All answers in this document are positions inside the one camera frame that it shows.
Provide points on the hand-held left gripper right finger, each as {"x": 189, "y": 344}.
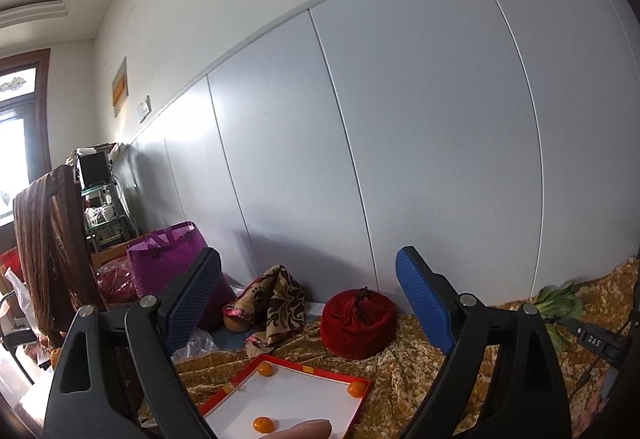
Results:
{"x": 425, "y": 301}

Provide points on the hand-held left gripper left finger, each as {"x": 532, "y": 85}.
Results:
{"x": 192, "y": 301}

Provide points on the small orange tangerine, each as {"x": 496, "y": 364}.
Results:
{"x": 357, "y": 389}
{"x": 263, "y": 425}
{"x": 265, "y": 369}

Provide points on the red shallow cardboard box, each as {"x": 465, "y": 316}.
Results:
{"x": 300, "y": 391}

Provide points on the clear plastic bag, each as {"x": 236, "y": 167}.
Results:
{"x": 200, "y": 343}

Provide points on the brown round object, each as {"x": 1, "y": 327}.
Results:
{"x": 235, "y": 325}

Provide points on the purple fabric bag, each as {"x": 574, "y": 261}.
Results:
{"x": 160, "y": 264}

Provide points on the green leafy vegetable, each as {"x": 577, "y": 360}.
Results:
{"x": 560, "y": 306}

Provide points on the red velvet round pouch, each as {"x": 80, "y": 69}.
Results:
{"x": 359, "y": 326}

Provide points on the golden patterned blanket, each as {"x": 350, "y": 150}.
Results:
{"x": 415, "y": 371}

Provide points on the red mesh bag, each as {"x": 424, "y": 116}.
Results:
{"x": 116, "y": 284}

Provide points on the brown beige patterned cloth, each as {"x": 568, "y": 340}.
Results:
{"x": 272, "y": 304}

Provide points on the tan cardboard box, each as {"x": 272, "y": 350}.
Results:
{"x": 107, "y": 254}

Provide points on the metal shelf rack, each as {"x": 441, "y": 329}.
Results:
{"x": 107, "y": 219}

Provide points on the wooden chair with brown cloth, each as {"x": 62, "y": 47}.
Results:
{"x": 45, "y": 259}

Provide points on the black box device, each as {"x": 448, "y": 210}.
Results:
{"x": 93, "y": 169}

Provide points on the pale beige rounded object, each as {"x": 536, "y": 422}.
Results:
{"x": 305, "y": 430}

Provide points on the white plastic bag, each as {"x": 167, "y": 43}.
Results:
{"x": 20, "y": 296}

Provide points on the wooden framed glass door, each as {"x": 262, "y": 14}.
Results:
{"x": 20, "y": 134}

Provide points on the orange framed wall plaque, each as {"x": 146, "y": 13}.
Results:
{"x": 119, "y": 88}

